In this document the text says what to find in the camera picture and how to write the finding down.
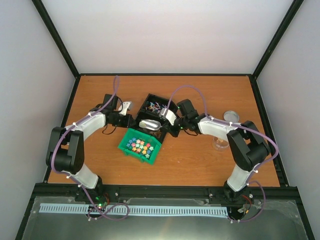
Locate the metal scoop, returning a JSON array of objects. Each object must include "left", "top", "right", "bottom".
[{"left": 138, "top": 119, "right": 162, "bottom": 131}]

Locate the black lollipop bin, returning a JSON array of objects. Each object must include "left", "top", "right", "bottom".
[{"left": 136, "top": 93, "right": 169, "bottom": 122}]

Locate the green plastic bin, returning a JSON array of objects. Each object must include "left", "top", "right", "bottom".
[{"left": 118, "top": 128, "right": 162, "bottom": 165}]

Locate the black popsicle candy bin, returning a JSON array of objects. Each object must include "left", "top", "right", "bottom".
[{"left": 137, "top": 120, "right": 167, "bottom": 143}]

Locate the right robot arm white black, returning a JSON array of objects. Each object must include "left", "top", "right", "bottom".
[{"left": 159, "top": 99, "right": 271, "bottom": 202}]

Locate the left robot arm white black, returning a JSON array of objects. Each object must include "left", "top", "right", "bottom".
[{"left": 45, "top": 94, "right": 135, "bottom": 202}]

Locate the clear plastic jar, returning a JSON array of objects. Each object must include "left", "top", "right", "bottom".
[{"left": 212, "top": 136, "right": 229, "bottom": 151}]

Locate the metal jar lid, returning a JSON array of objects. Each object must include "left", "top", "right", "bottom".
[{"left": 223, "top": 110, "right": 240, "bottom": 122}]

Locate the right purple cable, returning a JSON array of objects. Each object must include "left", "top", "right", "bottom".
[{"left": 166, "top": 85, "right": 279, "bottom": 224}]

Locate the black frame rail front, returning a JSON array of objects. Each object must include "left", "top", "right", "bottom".
[{"left": 31, "top": 183, "right": 226, "bottom": 203}]

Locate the light blue cable duct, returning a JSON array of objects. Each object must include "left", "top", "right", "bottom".
[{"left": 38, "top": 203, "right": 228, "bottom": 218}]

